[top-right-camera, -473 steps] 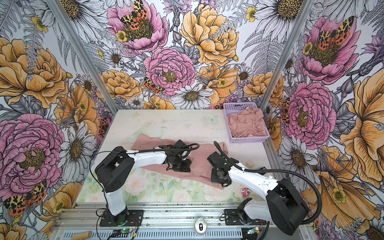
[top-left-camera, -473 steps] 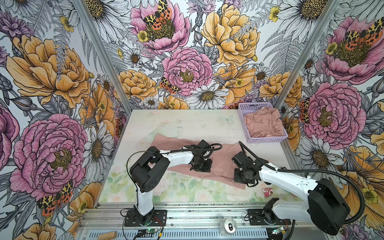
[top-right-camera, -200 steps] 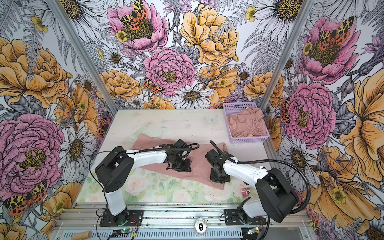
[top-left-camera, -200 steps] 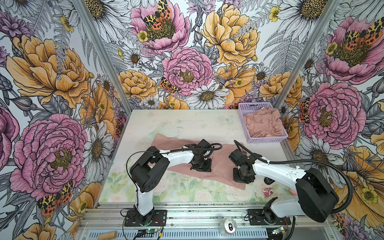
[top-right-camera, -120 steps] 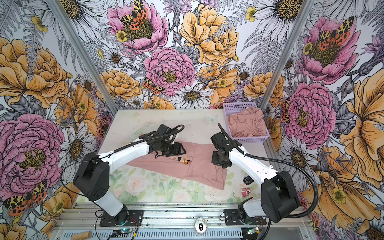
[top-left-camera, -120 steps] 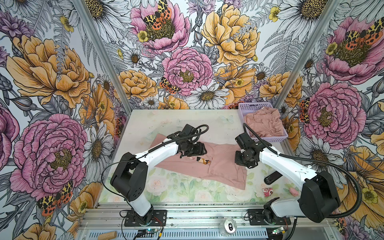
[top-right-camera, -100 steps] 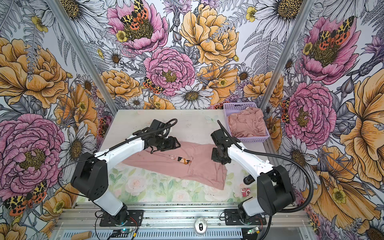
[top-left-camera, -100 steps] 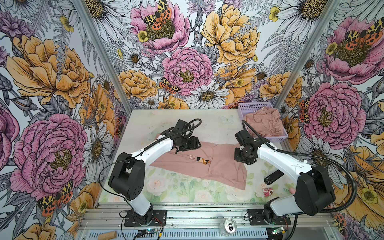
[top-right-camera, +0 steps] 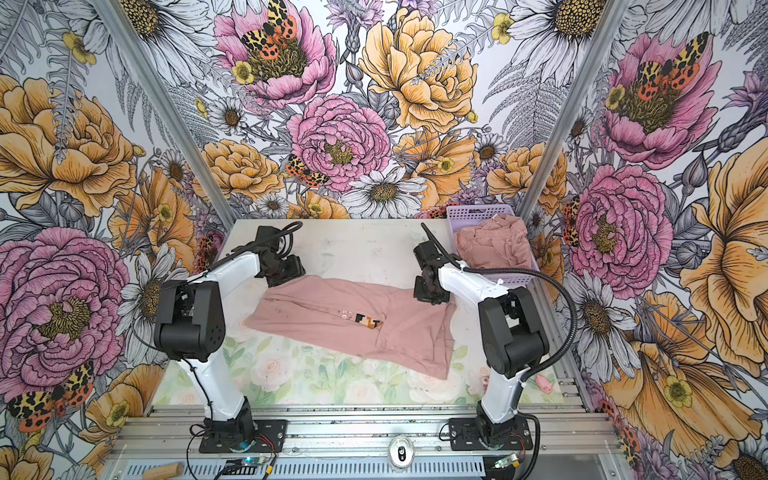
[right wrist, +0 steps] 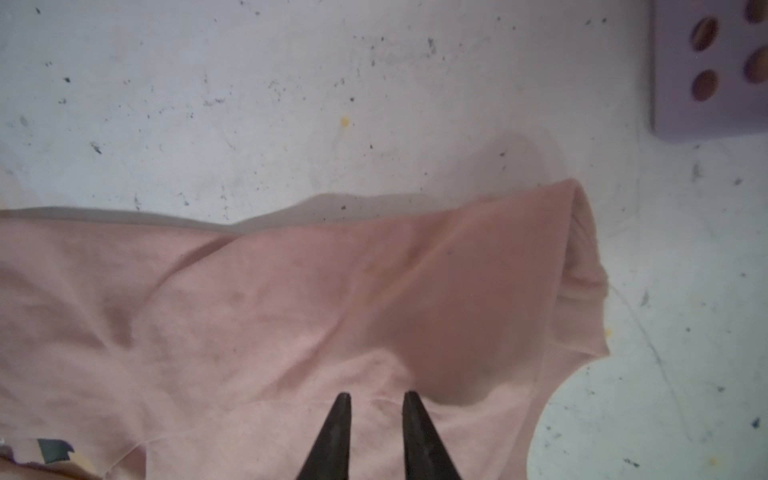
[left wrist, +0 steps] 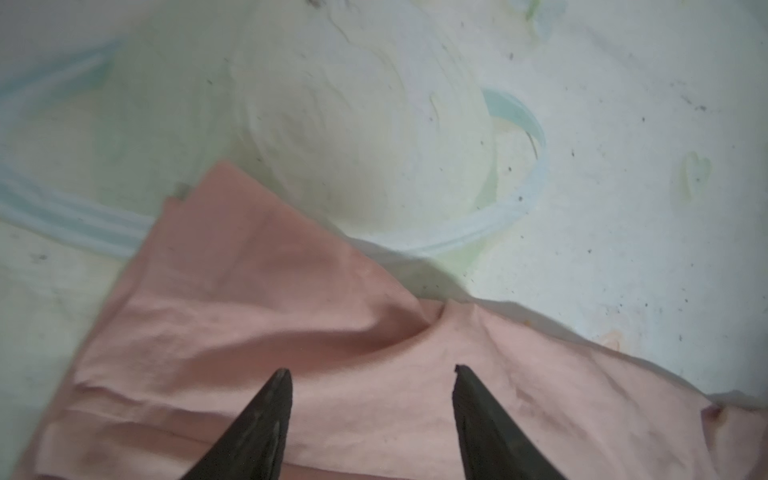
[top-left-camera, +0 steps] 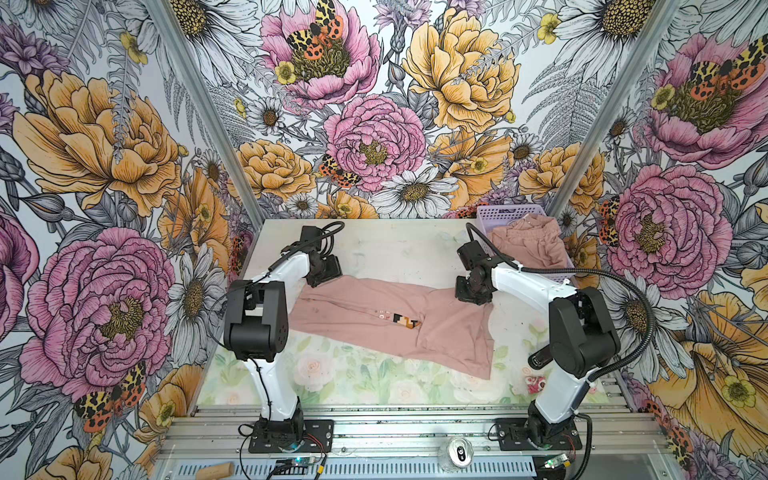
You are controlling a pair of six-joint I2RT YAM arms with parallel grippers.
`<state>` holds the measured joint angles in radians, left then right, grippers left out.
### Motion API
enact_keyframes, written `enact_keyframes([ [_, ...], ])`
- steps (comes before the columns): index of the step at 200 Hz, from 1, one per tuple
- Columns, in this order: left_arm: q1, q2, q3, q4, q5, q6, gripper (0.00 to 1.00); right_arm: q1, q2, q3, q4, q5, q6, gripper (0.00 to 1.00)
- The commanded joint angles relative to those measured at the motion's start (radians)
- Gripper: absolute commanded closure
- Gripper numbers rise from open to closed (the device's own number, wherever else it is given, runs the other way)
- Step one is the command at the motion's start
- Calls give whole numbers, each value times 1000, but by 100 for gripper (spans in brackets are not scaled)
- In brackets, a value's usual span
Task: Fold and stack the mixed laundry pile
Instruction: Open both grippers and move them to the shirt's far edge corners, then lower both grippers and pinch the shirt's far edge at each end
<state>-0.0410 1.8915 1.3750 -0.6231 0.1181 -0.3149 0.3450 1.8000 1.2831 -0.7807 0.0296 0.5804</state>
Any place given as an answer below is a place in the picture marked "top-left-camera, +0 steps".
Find pink t-shirt with print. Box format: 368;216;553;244
289;276;494;380

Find lilac plastic laundry basket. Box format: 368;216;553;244
476;204;573;268

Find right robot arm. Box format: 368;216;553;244
455;240;621;449

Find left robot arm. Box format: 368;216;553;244
222;221;345;453

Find pink shorts in basket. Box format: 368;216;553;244
490;214;569;269

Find black remote-like device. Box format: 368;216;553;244
527;345;553;370

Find small pink red toy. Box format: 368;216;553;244
525;375;547;395

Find green circuit board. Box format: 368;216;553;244
272;456;325;475

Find wooden cork block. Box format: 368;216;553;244
195;462;235;480

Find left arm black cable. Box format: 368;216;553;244
206;220;346;421

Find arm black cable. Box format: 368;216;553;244
206;220;346;421
465;221;655;480

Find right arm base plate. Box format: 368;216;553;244
488;417;583;451

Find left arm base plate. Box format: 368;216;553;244
247;419;335;454

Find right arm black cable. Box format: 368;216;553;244
465;221;655;480

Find aluminium front rail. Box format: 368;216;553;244
158;405;667;460

